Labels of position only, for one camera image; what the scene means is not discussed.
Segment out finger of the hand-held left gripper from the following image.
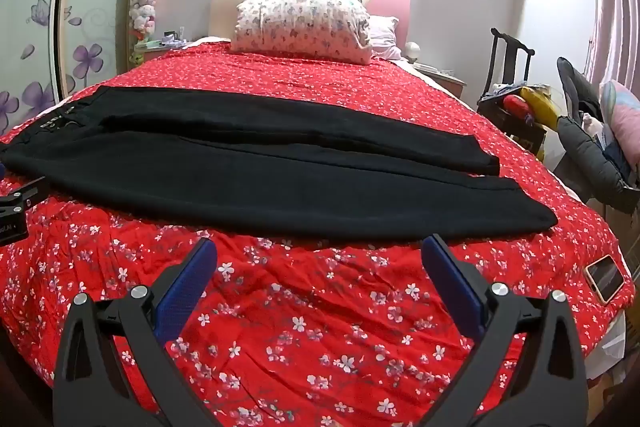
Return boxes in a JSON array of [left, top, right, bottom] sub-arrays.
[[0, 176, 49, 214]]

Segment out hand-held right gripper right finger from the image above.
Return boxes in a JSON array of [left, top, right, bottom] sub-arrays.
[[421, 234, 591, 427]]

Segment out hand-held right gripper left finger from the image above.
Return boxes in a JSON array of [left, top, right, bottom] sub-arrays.
[[52, 238, 221, 427]]

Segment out black pants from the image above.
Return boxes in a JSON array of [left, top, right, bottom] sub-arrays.
[[0, 86, 558, 244]]

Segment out red floral bedspread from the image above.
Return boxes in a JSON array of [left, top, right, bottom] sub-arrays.
[[0, 38, 636, 427]]

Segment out phone in pink case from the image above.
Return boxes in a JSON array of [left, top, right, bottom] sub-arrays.
[[584, 254, 626, 305]]

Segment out black suitcase with items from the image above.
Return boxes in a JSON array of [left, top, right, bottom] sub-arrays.
[[477, 94, 548, 158]]

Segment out red plush toy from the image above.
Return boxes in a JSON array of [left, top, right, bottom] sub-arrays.
[[502, 94, 531, 118]]

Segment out grey padded jacket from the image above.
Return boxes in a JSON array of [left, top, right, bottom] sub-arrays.
[[556, 57, 640, 212]]

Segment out yellow plush toy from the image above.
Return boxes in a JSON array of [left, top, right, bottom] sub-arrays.
[[520, 86, 560, 130]]

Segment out cluttered bedside table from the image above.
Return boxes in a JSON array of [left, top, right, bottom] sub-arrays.
[[132, 29, 201, 68]]

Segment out wooden bedside table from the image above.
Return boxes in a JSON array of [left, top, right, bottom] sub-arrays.
[[415, 62, 468, 98]]

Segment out wardrobe with purple flowers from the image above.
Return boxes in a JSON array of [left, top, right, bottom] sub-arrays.
[[0, 0, 151, 132]]

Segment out tower of plush toys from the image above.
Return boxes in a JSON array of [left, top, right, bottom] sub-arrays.
[[129, 0, 162, 62]]

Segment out black wooden chair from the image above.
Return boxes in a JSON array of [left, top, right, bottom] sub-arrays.
[[487, 28, 533, 88]]

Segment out pastel patterned cushion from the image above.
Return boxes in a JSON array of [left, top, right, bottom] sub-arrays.
[[600, 79, 640, 158]]

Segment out white floral pillow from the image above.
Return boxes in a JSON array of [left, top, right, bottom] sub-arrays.
[[231, 0, 373, 66]]

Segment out pink curtain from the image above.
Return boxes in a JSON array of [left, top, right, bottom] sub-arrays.
[[582, 0, 640, 92]]

